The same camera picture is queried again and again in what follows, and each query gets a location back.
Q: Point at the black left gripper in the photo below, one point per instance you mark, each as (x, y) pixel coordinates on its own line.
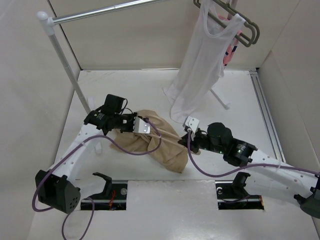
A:
(132, 116)

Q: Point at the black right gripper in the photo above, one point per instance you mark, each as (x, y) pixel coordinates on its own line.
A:
(192, 143)

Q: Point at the beige t shirt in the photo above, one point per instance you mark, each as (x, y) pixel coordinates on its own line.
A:
(170, 154)

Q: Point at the beige wooden hanger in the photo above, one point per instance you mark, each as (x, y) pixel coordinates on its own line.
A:
(165, 135)

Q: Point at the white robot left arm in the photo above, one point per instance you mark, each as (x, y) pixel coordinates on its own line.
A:
(58, 187)

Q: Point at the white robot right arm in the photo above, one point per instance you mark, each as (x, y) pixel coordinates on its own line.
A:
(257, 173)

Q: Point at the grey plastic hanger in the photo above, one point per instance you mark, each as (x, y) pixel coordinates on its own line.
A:
(218, 24)

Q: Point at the white tank top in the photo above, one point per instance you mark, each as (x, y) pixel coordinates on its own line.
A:
(200, 70)

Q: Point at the pink garment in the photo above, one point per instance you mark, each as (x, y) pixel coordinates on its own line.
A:
(232, 46)

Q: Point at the white clothes rack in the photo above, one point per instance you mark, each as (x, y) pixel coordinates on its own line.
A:
(48, 23)

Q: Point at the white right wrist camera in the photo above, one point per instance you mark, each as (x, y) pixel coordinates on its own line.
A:
(191, 125)

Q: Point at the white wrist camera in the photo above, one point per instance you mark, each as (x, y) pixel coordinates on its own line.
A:
(140, 126)
(191, 125)

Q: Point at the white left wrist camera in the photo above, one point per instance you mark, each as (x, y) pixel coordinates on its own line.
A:
(140, 126)

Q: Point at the aluminium rail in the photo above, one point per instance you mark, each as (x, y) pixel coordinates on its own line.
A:
(266, 115)

